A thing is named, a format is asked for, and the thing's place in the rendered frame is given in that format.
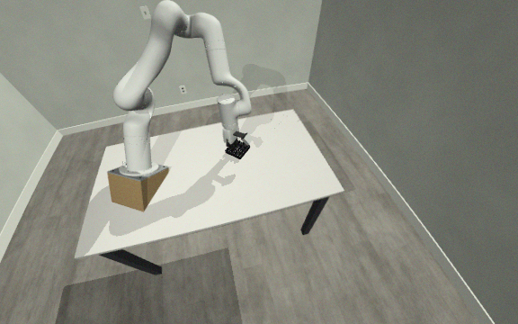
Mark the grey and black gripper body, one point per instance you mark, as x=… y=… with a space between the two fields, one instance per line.
x=228 y=134

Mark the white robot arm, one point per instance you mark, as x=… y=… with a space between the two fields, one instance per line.
x=168 y=19

